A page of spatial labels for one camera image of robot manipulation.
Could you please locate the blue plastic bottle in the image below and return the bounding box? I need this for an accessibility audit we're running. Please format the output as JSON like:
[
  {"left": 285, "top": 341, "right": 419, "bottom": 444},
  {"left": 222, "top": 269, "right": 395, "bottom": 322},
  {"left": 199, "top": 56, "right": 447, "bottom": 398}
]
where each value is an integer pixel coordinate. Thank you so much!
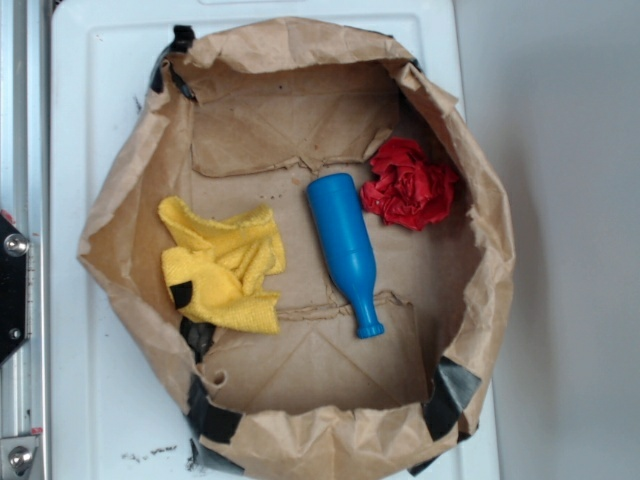
[{"left": 307, "top": 173, "right": 385, "bottom": 339}]

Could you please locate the yellow microfiber cloth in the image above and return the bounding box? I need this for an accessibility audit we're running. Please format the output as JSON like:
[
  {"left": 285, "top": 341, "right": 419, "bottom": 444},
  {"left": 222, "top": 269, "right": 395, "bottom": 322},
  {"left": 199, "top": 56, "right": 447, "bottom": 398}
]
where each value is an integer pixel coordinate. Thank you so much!
[{"left": 158, "top": 196, "right": 286, "bottom": 335}]

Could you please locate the crumpled red paper ball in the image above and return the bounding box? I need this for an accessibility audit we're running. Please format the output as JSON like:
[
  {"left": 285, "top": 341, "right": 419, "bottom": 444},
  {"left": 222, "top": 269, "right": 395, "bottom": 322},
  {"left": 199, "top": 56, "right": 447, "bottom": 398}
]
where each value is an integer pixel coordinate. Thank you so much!
[{"left": 360, "top": 137, "right": 459, "bottom": 231}]

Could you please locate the brown paper bag tray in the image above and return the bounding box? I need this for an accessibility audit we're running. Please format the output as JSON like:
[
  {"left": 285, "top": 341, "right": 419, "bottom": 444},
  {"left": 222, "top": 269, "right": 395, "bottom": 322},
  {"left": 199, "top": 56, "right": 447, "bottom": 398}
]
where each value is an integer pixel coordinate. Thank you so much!
[{"left": 79, "top": 17, "right": 515, "bottom": 479}]

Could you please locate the black metal bracket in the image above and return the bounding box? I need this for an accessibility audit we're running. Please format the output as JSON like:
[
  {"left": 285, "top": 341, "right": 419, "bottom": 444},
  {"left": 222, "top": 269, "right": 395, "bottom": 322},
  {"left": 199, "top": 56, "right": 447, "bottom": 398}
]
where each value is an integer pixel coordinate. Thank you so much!
[{"left": 0, "top": 209, "right": 30, "bottom": 366}]

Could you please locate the aluminium frame rail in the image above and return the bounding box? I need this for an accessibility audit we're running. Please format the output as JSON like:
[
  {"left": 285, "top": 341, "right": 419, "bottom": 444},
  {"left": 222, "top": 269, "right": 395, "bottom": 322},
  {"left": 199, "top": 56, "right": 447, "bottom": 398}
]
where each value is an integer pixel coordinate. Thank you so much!
[{"left": 1, "top": 1, "right": 53, "bottom": 479}]

